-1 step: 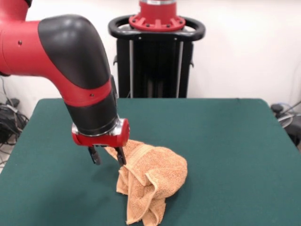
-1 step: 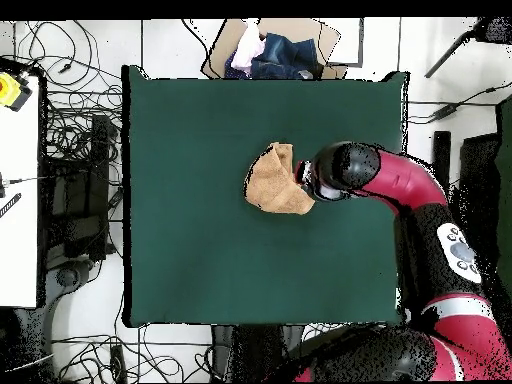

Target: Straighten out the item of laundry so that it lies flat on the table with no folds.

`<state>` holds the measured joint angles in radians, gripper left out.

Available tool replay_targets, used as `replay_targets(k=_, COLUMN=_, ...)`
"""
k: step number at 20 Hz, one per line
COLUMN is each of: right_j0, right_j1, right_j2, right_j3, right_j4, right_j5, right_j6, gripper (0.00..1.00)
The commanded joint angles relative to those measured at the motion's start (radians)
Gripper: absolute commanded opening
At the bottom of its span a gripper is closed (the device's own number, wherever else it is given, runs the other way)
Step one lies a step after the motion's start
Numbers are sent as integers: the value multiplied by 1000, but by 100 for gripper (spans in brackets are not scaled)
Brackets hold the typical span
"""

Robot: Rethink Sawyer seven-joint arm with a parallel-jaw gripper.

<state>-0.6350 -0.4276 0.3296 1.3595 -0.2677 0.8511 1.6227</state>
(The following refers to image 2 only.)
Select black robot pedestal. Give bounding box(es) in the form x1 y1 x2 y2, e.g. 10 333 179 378
209 324 306 384

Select black flat panel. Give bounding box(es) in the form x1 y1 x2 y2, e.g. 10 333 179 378
455 132 500 241

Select blue denim jeans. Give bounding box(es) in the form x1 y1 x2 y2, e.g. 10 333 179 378
223 32 325 80

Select black cable tangle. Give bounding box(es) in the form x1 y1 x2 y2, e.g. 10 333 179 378
13 19 124 161
301 322 345 341
51 323 185 384

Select dark green table cloth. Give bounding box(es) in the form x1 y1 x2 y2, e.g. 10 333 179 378
120 64 411 329

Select pink garment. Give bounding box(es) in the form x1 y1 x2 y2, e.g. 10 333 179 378
230 21 268 77

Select white desk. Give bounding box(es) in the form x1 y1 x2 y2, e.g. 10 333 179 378
0 75 40 309

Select grey round stand base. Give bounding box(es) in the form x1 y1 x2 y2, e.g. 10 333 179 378
41 255 97 383

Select black upright bar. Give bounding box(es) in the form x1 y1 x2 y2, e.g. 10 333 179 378
432 130 452 189

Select black equipment stand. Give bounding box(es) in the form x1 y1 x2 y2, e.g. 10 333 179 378
39 113 123 263

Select yellow emergency stop button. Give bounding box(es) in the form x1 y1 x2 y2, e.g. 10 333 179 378
0 71 34 113

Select brown cardboard box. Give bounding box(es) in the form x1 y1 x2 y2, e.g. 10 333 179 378
200 17 349 80

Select black ribbed strap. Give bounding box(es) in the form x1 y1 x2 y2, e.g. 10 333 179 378
0 192 23 220

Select black cable with plug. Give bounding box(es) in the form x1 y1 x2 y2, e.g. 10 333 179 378
407 81 512 123

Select black tripod leg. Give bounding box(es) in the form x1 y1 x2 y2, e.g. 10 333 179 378
423 16 512 79

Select orange terry towel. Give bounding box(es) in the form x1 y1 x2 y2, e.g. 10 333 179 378
243 141 316 216

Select black power strip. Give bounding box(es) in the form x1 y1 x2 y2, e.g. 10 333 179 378
109 344 128 384

